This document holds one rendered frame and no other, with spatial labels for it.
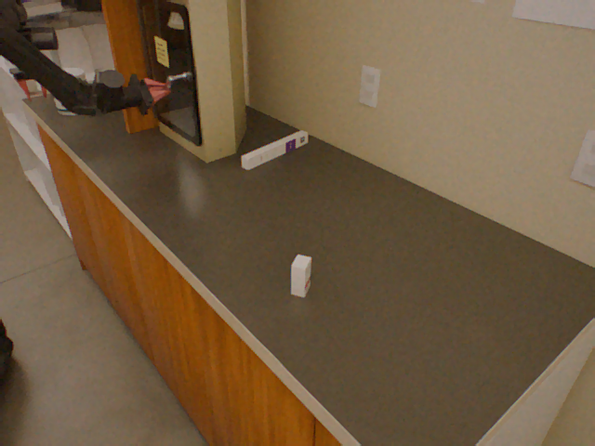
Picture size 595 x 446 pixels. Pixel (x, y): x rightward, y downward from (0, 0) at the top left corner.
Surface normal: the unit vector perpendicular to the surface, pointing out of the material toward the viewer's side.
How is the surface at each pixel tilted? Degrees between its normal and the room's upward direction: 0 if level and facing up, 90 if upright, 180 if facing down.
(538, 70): 90
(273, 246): 0
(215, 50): 90
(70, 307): 0
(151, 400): 0
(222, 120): 90
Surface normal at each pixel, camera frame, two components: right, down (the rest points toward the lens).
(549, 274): 0.00, -0.84
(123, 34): 0.62, 0.43
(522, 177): -0.78, 0.34
